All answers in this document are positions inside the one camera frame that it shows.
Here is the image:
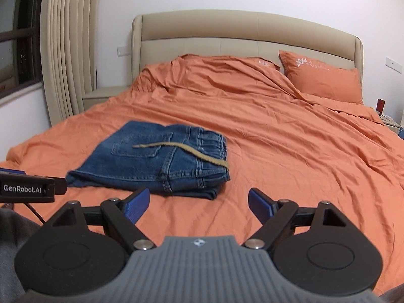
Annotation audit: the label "blue denim jeans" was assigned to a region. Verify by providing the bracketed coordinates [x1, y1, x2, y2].
[66, 121, 230, 200]

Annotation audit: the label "tan belt with buckle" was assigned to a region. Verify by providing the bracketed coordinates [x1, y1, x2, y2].
[132, 142, 229, 169]

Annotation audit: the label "beige left nightstand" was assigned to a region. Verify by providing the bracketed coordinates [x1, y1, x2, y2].
[82, 86, 130, 111]

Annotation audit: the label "dark framed window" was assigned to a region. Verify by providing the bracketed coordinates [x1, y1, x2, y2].
[1, 0, 42, 98]

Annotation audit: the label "right nightstand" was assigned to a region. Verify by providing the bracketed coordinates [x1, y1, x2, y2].
[379, 113, 400, 135]

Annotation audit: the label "red item on nightstand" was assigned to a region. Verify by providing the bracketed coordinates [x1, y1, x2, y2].
[376, 98, 386, 115]

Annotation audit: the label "orange bed duvet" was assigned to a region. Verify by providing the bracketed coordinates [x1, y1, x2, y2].
[1, 55, 403, 293]

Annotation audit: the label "orange pillow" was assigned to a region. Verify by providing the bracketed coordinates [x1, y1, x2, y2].
[279, 50, 363, 104]

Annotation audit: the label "beige curtain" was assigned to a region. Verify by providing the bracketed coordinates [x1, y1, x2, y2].
[40, 0, 99, 125]

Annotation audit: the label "beige upholstered headboard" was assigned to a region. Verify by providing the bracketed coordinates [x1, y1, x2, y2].
[131, 10, 364, 79]

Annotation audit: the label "black cable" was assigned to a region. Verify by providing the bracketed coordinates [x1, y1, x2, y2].
[23, 202, 47, 226]

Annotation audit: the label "white wall switch plate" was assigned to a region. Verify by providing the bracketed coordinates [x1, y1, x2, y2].
[117, 46, 132, 57]

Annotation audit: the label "white right wall switch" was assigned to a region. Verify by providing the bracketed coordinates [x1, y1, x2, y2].
[385, 57, 403, 74]

